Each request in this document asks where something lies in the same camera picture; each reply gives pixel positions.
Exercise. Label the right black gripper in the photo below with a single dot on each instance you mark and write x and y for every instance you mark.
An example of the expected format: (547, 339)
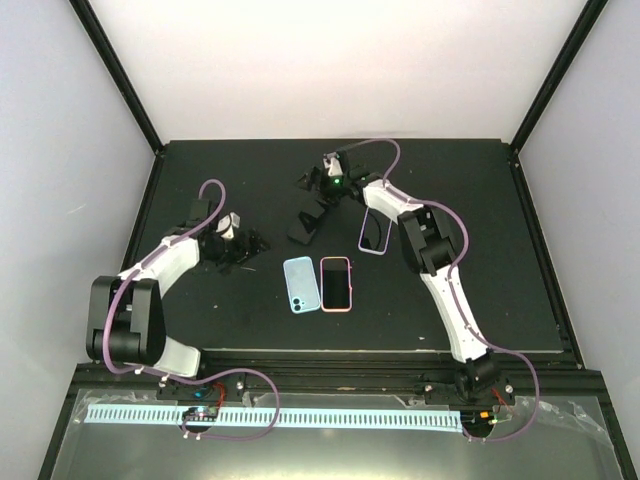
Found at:
(322, 186)

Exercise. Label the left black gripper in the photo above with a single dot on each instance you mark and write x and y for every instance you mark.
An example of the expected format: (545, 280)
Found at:
(244, 250)

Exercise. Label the black phone case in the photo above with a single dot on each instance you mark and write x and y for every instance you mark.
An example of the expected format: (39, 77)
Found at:
(305, 225)

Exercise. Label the pink-edged phone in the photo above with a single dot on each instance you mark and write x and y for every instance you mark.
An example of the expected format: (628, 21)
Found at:
(336, 287)

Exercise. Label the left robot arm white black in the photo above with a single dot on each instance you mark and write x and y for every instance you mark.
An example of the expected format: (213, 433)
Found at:
(126, 323)

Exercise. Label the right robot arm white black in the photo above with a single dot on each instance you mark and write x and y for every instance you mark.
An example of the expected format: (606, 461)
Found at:
(433, 241)

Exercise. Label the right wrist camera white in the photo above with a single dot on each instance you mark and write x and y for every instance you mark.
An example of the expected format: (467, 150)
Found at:
(335, 164)

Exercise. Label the black front aluminium rail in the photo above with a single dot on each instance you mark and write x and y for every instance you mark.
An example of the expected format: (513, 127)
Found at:
(436, 378)

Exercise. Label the white slotted cable duct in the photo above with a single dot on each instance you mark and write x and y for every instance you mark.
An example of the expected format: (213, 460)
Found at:
(264, 417)

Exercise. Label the left black frame post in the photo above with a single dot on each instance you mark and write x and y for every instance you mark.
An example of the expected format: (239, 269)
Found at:
(103, 46)

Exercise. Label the black frame post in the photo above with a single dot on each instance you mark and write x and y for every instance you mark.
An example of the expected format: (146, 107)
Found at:
(103, 46)
(576, 38)

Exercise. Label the right black frame post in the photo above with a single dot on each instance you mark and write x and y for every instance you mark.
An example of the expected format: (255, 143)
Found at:
(576, 38)

